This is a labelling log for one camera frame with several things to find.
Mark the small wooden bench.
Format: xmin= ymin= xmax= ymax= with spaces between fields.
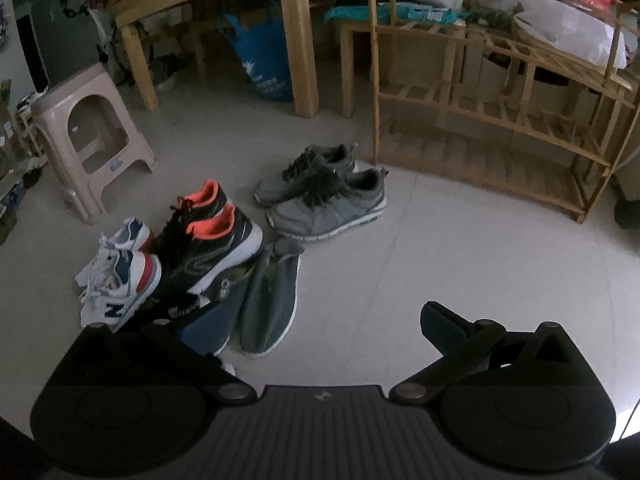
xmin=340 ymin=7 xmax=468 ymax=121

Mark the beige plastic stool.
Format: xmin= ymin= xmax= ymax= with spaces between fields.
xmin=31 ymin=62 xmax=157 ymax=226

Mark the brown cardboard box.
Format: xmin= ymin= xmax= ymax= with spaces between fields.
xmin=460 ymin=35 xmax=581 ymax=111

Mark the grey lace-up sneaker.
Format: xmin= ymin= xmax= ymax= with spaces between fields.
xmin=252 ymin=142 xmax=360 ymax=207
xmin=265 ymin=167 xmax=390 ymax=242

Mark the white plastic bag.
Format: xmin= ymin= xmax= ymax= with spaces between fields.
xmin=515 ymin=5 xmax=628 ymax=68

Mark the grey mesh slip-on shoe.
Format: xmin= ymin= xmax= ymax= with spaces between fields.
xmin=236 ymin=237 xmax=305 ymax=358
xmin=200 ymin=260 xmax=261 ymax=356

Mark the wooden table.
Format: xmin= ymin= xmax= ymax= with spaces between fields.
xmin=109 ymin=0 xmax=373 ymax=120

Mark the black bag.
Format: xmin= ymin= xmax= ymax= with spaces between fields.
xmin=149 ymin=52 xmax=182 ymax=92

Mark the white red and blue sneaker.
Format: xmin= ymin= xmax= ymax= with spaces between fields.
xmin=75 ymin=250 xmax=163 ymax=333
xmin=97 ymin=217 xmax=155 ymax=253

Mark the wooden shoe rack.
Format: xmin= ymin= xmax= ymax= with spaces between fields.
xmin=367 ymin=0 xmax=640 ymax=225

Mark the black sneaker with orange collar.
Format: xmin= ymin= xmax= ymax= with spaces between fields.
xmin=150 ymin=204 xmax=264 ymax=296
xmin=150 ymin=179 xmax=228 ymax=256

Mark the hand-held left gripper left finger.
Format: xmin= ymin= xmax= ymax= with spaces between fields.
xmin=60 ymin=304 xmax=257 ymax=404

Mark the cluttered low shelf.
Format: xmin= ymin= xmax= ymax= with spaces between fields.
xmin=0 ymin=77 xmax=48 ymax=246

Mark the teal plastic bag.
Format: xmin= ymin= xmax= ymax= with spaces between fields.
xmin=324 ymin=4 xmax=471 ymax=25

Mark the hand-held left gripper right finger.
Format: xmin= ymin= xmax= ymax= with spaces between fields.
xmin=387 ymin=301 xmax=590 ymax=404

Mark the blue shopping bag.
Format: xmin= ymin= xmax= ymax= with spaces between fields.
xmin=217 ymin=7 xmax=295 ymax=103

